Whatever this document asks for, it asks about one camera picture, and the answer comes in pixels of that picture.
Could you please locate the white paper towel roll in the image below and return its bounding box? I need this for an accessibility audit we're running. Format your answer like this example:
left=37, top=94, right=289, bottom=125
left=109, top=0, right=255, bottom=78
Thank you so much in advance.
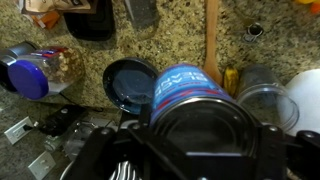
left=284, top=68, right=320, bottom=136

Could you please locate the clear plastic cup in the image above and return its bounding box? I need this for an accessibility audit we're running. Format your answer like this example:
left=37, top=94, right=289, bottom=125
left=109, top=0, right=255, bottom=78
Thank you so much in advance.
left=235, top=64, right=300, bottom=132

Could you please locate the zebra striped item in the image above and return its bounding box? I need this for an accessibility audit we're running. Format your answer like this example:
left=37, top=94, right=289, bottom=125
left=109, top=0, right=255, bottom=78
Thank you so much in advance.
left=109, top=161, right=142, bottom=180

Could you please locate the blue black beans tin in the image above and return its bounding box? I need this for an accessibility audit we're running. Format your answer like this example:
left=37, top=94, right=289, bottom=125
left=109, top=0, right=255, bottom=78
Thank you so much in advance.
left=149, top=63, right=262, bottom=158

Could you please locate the white wall outlet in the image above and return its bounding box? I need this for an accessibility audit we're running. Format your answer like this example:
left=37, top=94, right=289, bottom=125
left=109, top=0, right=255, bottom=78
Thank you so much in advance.
left=3, top=116, right=35, bottom=145
left=28, top=151, right=57, bottom=180

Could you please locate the small metal ring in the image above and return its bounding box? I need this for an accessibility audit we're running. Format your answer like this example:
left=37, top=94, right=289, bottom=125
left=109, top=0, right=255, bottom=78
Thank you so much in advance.
left=242, top=22, right=265, bottom=44

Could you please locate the small orange packet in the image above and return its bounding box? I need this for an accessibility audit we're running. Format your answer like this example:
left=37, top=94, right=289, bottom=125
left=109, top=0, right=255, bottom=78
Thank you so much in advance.
left=31, top=11, right=62, bottom=30

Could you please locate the wooden spoon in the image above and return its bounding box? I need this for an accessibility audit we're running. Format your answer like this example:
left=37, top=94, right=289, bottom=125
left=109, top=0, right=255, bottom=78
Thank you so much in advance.
left=203, top=0, right=224, bottom=86

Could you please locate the nut jar blue lid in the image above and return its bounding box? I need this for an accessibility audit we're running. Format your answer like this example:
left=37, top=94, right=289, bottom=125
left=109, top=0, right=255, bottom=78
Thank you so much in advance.
left=7, top=46, right=86, bottom=101

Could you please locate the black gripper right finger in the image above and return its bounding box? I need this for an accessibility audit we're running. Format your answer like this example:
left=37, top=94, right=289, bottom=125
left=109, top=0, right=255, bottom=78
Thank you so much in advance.
left=256, top=124, right=320, bottom=180

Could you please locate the dark blue bowl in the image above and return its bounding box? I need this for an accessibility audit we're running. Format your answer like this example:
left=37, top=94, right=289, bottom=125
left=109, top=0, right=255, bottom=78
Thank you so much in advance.
left=102, top=57, right=160, bottom=116

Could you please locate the brown snack bag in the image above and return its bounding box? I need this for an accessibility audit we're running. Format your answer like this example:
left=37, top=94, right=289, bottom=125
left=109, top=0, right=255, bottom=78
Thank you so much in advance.
left=14, top=0, right=98, bottom=15

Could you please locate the yellow brown banana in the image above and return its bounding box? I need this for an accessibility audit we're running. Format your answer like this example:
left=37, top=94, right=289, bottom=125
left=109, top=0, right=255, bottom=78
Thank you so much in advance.
left=222, top=65, right=240, bottom=98

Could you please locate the yellow lemon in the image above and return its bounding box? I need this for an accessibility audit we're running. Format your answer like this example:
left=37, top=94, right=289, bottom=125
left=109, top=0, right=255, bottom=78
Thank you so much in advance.
left=294, top=0, right=320, bottom=15

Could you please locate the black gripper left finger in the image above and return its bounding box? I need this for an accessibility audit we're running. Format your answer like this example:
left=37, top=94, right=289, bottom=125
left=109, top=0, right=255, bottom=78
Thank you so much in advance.
left=63, top=103, right=201, bottom=180

